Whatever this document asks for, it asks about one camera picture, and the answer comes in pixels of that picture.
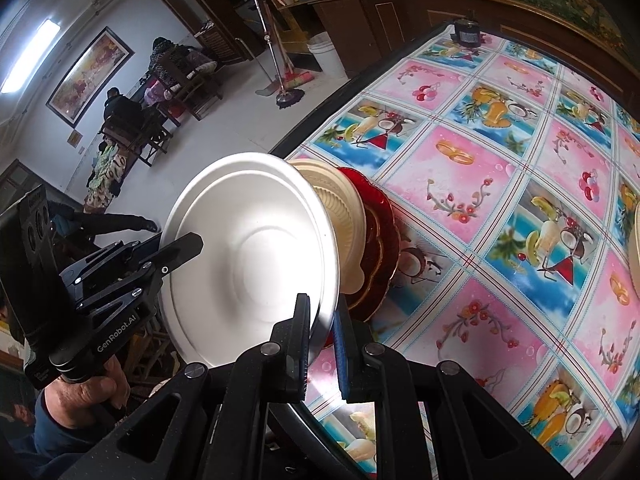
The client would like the small black jar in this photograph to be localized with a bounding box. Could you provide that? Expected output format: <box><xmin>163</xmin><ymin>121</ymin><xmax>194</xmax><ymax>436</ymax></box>
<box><xmin>450</xmin><ymin>19</ymin><xmax>483</xmax><ymax>46</ymax></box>

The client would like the white plastic bucket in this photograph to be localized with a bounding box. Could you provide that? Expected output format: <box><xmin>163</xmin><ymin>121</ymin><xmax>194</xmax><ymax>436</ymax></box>
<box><xmin>306</xmin><ymin>32</ymin><xmax>348</xmax><ymax>81</ymax></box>

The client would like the colourful broom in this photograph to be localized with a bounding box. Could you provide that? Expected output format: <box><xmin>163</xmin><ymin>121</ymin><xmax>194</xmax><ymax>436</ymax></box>
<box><xmin>267</xmin><ymin>35</ymin><xmax>313</xmax><ymax>110</ymax></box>

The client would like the white round plate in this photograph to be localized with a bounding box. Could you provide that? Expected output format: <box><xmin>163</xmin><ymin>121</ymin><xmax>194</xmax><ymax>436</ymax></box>
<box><xmin>159</xmin><ymin>152</ymin><xmax>341</xmax><ymax>367</ymax></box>

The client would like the printed pink blue tablecloth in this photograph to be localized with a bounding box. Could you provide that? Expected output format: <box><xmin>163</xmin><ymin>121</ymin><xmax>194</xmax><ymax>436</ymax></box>
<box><xmin>272</xmin><ymin>25</ymin><xmax>640</xmax><ymax>478</ymax></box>

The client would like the wooden chair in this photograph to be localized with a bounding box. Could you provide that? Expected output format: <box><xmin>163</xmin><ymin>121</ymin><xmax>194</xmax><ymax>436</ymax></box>
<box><xmin>162</xmin><ymin>55</ymin><xmax>223</xmax><ymax>122</ymax></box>
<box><xmin>100</xmin><ymin>105</ymin><xmax>173</xmax><ymax>168</ymax></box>

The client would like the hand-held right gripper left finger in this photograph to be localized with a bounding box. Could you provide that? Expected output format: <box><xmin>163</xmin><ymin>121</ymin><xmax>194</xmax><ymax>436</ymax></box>
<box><xmin>75</xmin><ymin>294</ymin><xmax>312</xmax><ymax>480</ymax></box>

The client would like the person's left hand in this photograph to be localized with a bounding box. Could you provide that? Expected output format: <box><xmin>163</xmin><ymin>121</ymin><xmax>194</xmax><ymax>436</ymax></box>
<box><xmin>42</xmin><ymin>354</ymin><xmax>132</xmax><ymax>431</ymax></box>

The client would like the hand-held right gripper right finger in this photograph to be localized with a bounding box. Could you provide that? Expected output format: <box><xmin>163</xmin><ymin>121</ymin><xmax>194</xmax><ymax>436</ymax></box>
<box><xmin>333</xmin><ymin>304</ymin><xmax>576</xmax><ymax>480</ymax></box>

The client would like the brown wooden cabinet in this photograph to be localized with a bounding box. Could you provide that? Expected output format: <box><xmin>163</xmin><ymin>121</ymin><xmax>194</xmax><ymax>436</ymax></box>
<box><xmin>150</xmin><ymin>0</ymin><xmax>626</xmax><ymax>91</ymax></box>

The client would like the red scalloped glass plate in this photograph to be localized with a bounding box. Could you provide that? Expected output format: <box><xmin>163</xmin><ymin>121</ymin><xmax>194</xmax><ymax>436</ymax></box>
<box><xmin>322</xmin><ymin>240</ymin><xmax>396</xmax><ymax>351</ymax></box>
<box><xmin>350</xmin><ymin>200</ymin><xmax>402</xmax><ymax>311</ymax></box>
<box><xmin>336</xmin><ymin>166</ymin><xmax>402</xmax><ymax>281</ymax></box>

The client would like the metal handled mop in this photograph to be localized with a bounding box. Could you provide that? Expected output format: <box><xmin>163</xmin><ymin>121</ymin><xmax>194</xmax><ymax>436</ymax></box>
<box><xmin>248</xmin><ymin>0</ymin><xmax>281</xmax><ymax>98</ymax></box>

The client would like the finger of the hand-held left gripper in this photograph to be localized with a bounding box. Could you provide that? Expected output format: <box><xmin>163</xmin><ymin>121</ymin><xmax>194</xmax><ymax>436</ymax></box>
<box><xmin>134</xmin><ymin>232</ymin><xmax>204</xmax><ymax>275</ymax></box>
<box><xmin>95</xmin><ymin>237</ymin><xmax>162</xmax><ymax>263</ymax></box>

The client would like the person's left forearm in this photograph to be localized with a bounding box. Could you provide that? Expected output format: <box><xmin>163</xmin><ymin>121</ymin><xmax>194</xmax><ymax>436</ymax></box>
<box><xmin>0</xmin><ymin>390</ymin><xmax>121</xmax><ymax>480</ymax></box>

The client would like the ceiling tube light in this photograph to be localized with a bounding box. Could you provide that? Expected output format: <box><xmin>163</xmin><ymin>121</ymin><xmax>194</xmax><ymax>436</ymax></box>
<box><xmin>0</xmin><ymin>19</ymin><xmax>58</xmax><ymax>95</ymax></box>

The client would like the framed wall painting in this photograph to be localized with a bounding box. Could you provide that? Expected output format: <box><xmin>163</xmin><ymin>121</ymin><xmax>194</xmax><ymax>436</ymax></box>
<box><xmin>45</xmin><ymin>26</ymin><xmax>136</xmax><ymax>128</ymax></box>

